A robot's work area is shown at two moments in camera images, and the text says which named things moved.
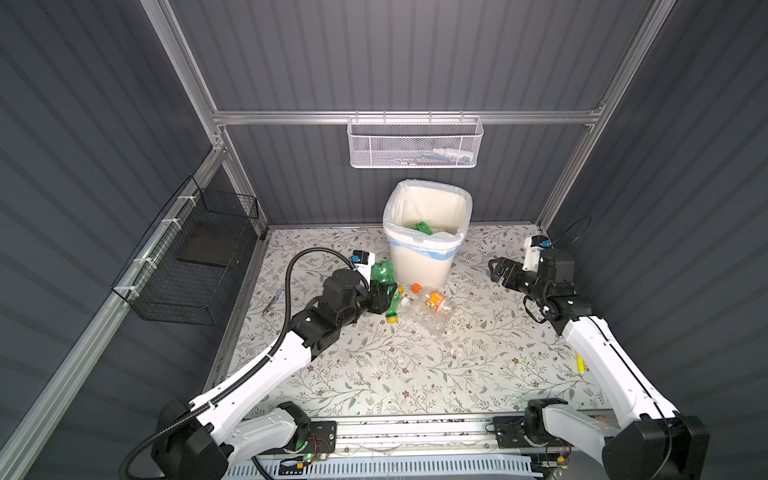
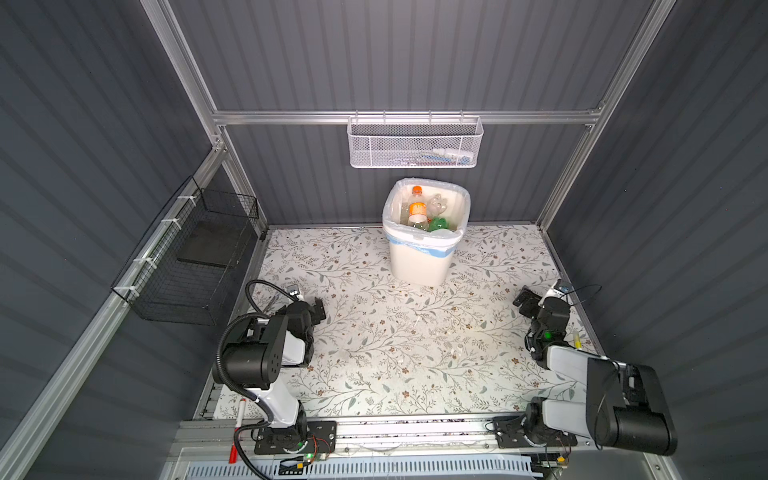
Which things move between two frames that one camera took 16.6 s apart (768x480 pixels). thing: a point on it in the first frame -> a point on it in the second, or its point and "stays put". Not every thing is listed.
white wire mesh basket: (415, 142) stays put
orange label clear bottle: (437, 302) -> (418, 210)
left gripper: (379, 298) -> (314, 313)
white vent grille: (389, 469) stays put
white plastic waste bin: (424, 223) stays put
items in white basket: (441, 156) stays put
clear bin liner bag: (445, 207) stays put
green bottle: (384, 271) -> (437, 224)
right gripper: (514, 269) -> (533, 302)
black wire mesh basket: (185, 267) stays put
